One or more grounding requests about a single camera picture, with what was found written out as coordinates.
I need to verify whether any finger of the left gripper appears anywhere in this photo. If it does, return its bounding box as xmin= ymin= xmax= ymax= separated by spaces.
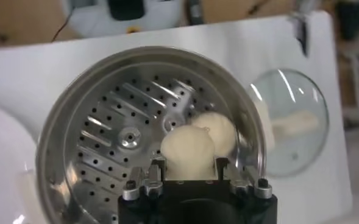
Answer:
xmin=290 ymin=12 xmax=308 ymax=57

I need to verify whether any white round plate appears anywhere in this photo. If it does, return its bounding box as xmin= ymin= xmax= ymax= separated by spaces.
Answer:
xmin=0 ymin=103 xmax=46 ymax=224

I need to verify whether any white steamed baozi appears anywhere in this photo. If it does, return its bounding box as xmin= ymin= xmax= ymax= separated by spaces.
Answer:
xmin=191 ymin=111 xmax=238 ymax=158
xmin=160 ymin=124 xmax=216 ymax=180

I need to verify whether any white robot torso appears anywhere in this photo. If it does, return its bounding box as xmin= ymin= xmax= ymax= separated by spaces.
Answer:
xmin=60 ymin=0 xmax=186 ymax=39

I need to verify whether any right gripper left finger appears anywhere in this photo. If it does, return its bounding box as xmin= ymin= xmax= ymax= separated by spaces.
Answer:
xmin=121 ymin=158 xmax=167 ymax=201

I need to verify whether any stainless steel steamer basket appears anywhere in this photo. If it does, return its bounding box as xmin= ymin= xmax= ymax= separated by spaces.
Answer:
xmin=35 ymin=45 xmax=276 ymax=224

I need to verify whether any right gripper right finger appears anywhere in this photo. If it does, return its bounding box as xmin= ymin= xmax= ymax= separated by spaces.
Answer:
xmin=215 ymin=156 xmax=273 ymax=200

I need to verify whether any glass lid with cream handle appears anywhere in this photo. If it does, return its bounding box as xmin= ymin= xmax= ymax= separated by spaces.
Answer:
xmin=249 ymin=68 xmax=330 ymax=178

